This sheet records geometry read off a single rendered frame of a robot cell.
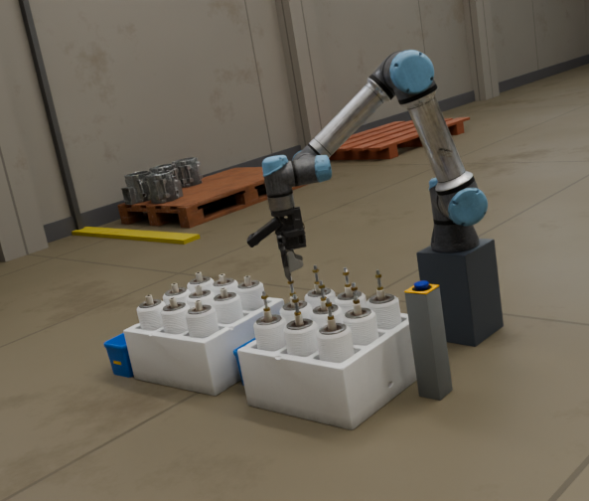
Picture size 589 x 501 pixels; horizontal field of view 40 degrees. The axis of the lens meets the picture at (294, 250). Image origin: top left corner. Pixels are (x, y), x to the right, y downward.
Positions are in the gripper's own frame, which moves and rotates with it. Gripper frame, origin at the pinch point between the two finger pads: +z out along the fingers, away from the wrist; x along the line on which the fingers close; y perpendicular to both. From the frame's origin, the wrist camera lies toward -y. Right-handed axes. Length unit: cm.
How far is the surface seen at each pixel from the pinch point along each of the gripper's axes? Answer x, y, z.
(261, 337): -12.9, -9.7, 13.1
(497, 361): -7, 57, 35
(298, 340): -21.4, 0.8, 12.5
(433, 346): -26.5, 36.6, 18.6
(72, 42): 325, -125, -88
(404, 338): -13.8, 30.5, 20.2
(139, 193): 300, -98, 16
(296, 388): -23.8, -2.0, 25.4
